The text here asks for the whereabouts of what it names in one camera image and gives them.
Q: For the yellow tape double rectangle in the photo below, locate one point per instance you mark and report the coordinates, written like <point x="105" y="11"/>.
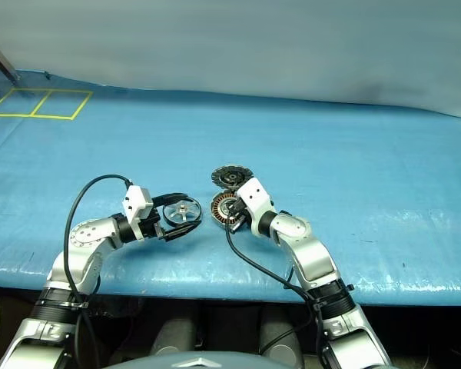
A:
<point x="34" y="115"/>

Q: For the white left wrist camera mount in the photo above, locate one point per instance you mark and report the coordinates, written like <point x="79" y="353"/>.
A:
<point x="136" y="203"/>

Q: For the round motor housing copper windings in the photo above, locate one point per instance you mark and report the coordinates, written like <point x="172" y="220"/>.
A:
<point x="217" y="211"/>

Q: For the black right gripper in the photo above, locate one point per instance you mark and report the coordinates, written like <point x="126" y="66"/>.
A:
<point x="241" y="215"/>

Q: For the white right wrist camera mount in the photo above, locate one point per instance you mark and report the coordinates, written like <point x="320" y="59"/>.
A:
<point x="255" y="196"/>

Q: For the round motor housing lid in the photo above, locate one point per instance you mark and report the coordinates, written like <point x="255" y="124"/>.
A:
<point x="230" y="177"/>

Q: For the blue-grey robot chest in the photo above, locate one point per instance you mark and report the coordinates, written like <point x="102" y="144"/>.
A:
<point x="199" y="363"/>

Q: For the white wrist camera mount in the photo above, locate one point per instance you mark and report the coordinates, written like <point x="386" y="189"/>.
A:
<point x="255" y="196"/>
<point x="136" y="203"/>

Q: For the silver spoked rotor black rim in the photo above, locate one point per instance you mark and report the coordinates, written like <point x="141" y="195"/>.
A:
<point x="182" y="213"/>

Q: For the blue table cover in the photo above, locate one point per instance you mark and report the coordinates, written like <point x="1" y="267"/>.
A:
<point x="292" y="153"/>

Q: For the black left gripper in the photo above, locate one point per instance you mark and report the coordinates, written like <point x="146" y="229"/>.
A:
<point x="153" y="227"/>

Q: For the grey metal pole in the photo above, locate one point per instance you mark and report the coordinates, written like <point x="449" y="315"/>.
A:
<point x="0" y="57"/>

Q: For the small black clip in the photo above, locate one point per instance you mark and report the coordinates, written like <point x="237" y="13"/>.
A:
<point x="46" y="74"/>

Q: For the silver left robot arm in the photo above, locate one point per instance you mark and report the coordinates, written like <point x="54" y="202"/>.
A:
<point x="88" y="234"/>

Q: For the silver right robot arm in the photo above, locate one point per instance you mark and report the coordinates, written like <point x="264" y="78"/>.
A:
<point x="311" y="250"/>

